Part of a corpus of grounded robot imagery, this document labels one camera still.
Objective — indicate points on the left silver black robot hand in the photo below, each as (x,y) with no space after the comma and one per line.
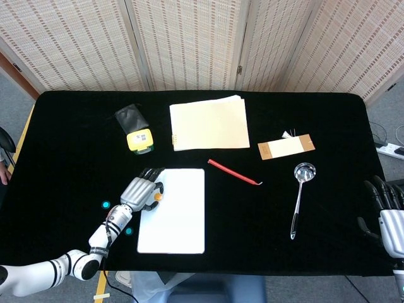
(137,191)

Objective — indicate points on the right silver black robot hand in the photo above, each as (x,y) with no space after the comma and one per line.
(393,230)

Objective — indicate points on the orange round magnet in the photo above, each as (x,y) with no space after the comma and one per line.
(158,196)

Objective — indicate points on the cyan round magnet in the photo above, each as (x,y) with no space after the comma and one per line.
(128,231)
(105,204)

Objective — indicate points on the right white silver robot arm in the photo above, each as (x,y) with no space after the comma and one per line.
(399,281)

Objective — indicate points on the white rectangular board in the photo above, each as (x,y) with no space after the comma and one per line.
(176,221)

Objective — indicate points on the yellow lidded green box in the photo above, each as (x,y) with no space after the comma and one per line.
(139,140)

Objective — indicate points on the black fabric pouch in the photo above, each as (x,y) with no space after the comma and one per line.
(129,118)

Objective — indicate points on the black tablecloth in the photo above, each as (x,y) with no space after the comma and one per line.
(79,142)

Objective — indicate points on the white power strip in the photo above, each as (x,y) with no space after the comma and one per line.
(391,150)

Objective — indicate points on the white shoe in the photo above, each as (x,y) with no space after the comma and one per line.
(123,278)

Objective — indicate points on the beige paper notebook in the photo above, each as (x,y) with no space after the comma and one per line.
(208,124)

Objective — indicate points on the red candle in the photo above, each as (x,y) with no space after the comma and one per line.
(233,172)

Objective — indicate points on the metal ladle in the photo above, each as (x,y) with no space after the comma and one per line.
(304,173)

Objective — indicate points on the blue chair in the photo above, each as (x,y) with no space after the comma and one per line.
(221,288)

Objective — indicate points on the person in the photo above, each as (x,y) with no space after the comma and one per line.
(3,175)

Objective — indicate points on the brown and cream card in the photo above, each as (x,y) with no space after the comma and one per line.
(285,147)

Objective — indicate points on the small white needle packet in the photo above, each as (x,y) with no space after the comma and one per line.
(286,135)

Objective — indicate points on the woven folding screen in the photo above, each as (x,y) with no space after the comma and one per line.
(189,44)

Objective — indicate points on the brown wooden door frame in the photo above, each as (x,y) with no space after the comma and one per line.
(15,74)

